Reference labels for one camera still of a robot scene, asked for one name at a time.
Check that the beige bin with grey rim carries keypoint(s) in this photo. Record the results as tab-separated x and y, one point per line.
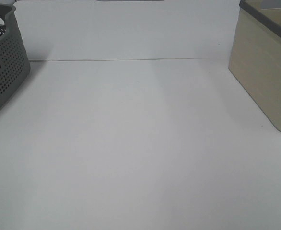
255	58

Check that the grey perforated plastic basket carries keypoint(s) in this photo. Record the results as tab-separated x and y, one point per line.
14	62

